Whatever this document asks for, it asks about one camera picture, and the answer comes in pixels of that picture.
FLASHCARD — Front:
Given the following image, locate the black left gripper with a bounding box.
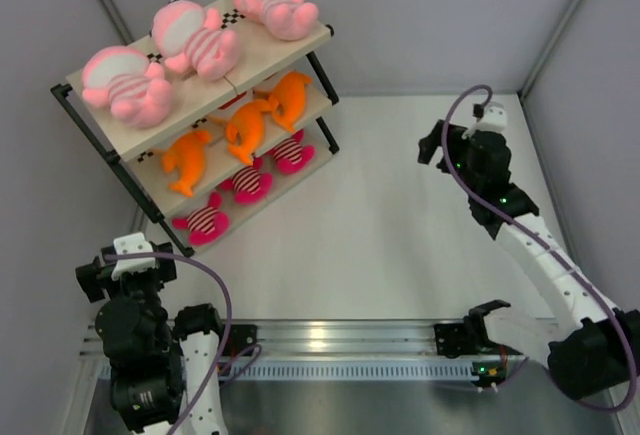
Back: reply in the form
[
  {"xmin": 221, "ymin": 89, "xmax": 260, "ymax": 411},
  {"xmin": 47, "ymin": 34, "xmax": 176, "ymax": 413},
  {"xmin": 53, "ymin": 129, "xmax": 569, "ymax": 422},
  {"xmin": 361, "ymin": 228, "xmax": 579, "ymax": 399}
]
[{"xmin": 77, "ymin": 242, "xmax": 175, "ymax": 351}]

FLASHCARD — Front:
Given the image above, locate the large orange plush whale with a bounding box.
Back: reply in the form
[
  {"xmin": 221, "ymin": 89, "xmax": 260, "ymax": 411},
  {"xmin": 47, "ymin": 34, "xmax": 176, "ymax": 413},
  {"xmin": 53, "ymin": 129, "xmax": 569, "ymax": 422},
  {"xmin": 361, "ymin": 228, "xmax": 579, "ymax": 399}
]
[{"xmin": 151, "ymin": 129, "xmax": 213, "ymax": 198}]

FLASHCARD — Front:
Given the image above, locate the hot pink bear with glasses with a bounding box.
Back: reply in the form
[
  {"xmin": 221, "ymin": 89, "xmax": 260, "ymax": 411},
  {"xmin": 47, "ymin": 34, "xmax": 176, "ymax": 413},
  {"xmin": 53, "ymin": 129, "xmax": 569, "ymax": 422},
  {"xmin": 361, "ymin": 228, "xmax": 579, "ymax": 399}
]
[{"xmin": 218, "ymin": 157, "xmax": 273, "ymax": 205}]

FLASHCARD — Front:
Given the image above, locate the small orange plush whale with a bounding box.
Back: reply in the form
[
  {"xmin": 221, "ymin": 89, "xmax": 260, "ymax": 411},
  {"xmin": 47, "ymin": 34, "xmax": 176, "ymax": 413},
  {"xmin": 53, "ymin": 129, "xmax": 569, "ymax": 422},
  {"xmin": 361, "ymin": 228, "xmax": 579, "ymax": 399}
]
[{"xmin": 207, "ymin": 99, "xmax": 272, "ymax": 166}]

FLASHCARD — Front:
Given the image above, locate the light pink plush bear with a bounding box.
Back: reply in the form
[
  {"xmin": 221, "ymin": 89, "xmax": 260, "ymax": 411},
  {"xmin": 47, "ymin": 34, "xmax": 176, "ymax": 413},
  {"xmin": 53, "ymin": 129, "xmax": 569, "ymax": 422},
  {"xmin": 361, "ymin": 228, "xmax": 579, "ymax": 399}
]
[
  {"xmin": 81, "ymin": 45, "xmax": 173, "ymax": 128},
  {"xmin": 151, "ymin": 0, "xmax": 243, "ymax": 81},
  {"xmin": 232, "ymin": 0, "xmax": 319, "ymax": 41}
]

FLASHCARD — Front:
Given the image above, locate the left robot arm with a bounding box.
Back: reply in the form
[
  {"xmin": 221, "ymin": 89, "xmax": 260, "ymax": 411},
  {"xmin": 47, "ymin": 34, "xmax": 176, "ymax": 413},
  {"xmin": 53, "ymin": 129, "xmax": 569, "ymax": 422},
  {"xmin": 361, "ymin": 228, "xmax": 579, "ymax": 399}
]
[{"xmin": 75, "ymin": 232, "xmax": 232, "ymax": 434}]

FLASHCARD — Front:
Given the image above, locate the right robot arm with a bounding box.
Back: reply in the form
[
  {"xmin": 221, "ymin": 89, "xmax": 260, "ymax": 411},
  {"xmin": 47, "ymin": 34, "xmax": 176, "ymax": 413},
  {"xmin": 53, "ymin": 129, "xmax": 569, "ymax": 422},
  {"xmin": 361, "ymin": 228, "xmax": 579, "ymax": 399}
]
[{"xmin": 418, "ymin": 120, "xmax": 639, "ymax": 400}]

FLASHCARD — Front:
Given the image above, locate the orange plush whale on shelf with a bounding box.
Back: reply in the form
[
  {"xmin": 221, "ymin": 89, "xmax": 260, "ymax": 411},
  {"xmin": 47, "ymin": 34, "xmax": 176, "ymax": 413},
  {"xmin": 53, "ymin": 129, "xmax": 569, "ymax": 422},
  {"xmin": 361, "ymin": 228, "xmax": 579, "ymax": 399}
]
[{"xmin": 253, "ymin": 71, "xmax": 312, "ymax": 133}]

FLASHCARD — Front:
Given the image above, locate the hot pink striped plush bear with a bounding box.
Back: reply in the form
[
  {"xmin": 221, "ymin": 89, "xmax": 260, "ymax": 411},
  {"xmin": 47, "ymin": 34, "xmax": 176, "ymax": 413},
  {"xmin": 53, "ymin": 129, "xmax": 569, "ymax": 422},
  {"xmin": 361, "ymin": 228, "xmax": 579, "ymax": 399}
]
[{"xmin": 171, "ymin": 191, "xmax": 231, "ymax": 247}]

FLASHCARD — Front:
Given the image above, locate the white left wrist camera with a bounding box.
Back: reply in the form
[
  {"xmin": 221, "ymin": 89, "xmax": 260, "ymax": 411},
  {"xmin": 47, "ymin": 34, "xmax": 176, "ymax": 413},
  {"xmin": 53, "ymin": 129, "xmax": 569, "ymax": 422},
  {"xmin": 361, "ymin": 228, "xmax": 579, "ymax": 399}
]
[{"xmin": 102, "ymin": 232, "xmax": 156, "ymax": 281}]

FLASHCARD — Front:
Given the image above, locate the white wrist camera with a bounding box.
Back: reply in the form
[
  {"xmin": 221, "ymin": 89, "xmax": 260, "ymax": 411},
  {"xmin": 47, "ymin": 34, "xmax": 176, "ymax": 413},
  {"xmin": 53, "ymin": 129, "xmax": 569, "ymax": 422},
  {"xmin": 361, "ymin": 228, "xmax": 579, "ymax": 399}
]
[
  {"xmin": 462, "ymin": 102, "xmax": 508, "ymax": 139},
  {"xmin": 102, "ymin": 232, "xmax": 156, "ymax": 281}
]

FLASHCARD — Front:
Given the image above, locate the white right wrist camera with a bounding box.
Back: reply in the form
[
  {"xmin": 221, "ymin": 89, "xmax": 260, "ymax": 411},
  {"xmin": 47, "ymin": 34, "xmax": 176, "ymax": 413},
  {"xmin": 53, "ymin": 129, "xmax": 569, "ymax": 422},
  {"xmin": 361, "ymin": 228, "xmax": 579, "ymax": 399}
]
[{"xmin": 462, "ymin": 102, "xmax": 508, "ymax": 139}]

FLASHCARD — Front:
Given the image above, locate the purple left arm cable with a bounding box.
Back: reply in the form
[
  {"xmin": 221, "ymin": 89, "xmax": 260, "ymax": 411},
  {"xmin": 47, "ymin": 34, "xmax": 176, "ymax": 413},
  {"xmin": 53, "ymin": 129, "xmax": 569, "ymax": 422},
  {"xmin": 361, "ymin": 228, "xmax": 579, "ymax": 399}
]
[{"xmin": 102, "ymin": 252, "xmax": 264, "ymax": 435}]

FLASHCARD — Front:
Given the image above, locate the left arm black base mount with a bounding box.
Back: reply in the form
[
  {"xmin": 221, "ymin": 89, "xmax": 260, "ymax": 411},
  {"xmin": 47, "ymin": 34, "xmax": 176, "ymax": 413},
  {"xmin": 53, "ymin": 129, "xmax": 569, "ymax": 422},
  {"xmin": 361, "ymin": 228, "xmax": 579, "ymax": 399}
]
[{"xmin": 223, "ymin": 322, "xmax": 258, "ymax": 358}]

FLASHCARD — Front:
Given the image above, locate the white slotted cable duct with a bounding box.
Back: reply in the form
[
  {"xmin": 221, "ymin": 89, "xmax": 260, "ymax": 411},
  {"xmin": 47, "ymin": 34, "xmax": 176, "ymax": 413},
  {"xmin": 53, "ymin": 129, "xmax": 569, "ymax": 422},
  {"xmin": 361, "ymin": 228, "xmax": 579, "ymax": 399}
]
[{"xmin": 240, "ymin": 358, "xmax": 501, "ymax": 382}]

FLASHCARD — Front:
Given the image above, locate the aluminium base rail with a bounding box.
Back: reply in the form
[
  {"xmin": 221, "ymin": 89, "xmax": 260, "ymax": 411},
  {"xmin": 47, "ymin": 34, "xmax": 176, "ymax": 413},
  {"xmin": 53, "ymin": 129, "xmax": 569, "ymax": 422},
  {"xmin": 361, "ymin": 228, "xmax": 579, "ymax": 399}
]
[{"xmin": 79, "ymin": 318, "xmax": 625, "ymax": 358}]

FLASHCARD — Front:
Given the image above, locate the beige three-tier black-frame shelf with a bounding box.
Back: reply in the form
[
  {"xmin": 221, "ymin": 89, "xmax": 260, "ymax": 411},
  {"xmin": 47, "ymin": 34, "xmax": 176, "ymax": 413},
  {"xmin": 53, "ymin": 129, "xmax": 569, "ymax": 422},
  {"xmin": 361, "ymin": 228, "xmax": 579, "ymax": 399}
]
[{"xmin": 52, "ymin": 0, "xmax": 338, "ymax": 256}]

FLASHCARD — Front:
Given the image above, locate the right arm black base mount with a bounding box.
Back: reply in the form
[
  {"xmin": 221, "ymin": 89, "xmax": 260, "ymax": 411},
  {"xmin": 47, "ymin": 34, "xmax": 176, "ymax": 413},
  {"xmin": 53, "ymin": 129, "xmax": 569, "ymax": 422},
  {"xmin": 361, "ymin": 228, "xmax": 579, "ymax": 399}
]
[{"xmin": 433, "ymin": 322, "xmax": 500, "ymax": 359}]

